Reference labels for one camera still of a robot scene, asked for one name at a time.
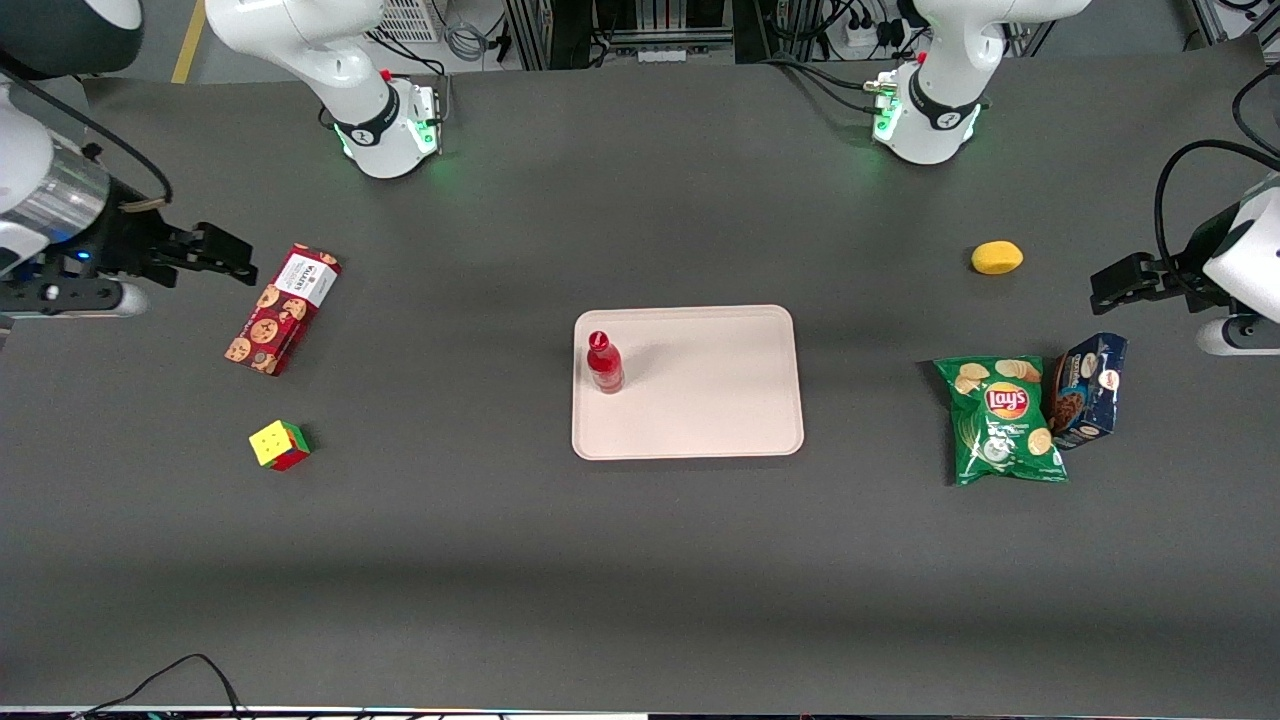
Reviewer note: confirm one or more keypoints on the yellow lemon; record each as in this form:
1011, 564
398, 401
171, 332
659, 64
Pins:
997, 258

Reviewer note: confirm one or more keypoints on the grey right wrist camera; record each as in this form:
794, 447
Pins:
70, 298

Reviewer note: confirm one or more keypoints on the dark grey table mat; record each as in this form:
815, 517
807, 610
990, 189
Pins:
640, 570

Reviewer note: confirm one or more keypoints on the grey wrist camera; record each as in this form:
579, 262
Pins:
70, 298
1235, 337

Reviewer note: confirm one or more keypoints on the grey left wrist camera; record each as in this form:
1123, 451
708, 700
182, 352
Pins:
1235, 337

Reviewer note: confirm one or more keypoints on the colourful puzzle cube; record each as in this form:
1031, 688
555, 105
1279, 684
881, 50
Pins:
278, 445

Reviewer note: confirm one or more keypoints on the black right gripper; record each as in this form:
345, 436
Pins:
128, 243

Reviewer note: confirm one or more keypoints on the blue cookie box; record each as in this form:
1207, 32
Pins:
1088, 390

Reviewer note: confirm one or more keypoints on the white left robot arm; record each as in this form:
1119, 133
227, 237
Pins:
945, 100

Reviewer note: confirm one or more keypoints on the red cookie box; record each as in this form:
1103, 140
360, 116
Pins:
278, 315

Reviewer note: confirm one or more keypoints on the white power strip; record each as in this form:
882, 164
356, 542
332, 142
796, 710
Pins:
870, 32

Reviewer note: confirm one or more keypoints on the green Lays chips bag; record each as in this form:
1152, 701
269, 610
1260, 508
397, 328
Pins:
1003, 430

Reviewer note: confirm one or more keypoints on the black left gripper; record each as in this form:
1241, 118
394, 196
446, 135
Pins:
1183, 264

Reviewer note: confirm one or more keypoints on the red coke bottle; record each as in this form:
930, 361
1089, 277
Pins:
605, 368

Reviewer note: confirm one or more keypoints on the pale pink plastic tray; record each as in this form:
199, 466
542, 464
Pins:
700, 400

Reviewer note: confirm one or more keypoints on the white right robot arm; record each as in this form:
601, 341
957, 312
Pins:
330, 60

